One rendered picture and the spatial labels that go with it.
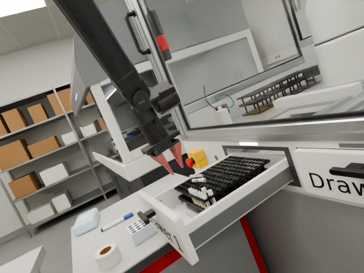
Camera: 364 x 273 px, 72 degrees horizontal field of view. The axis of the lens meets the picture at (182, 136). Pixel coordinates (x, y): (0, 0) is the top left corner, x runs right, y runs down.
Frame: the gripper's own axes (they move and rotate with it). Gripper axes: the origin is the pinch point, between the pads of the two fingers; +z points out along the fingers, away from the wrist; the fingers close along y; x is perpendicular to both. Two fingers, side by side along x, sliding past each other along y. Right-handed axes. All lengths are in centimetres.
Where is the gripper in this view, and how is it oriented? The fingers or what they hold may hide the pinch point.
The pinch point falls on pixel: (176, 168)
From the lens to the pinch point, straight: 67.8
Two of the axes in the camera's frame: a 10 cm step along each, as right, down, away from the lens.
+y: 7.9, -5.3, 3.1
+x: -3.8, -0.1, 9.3
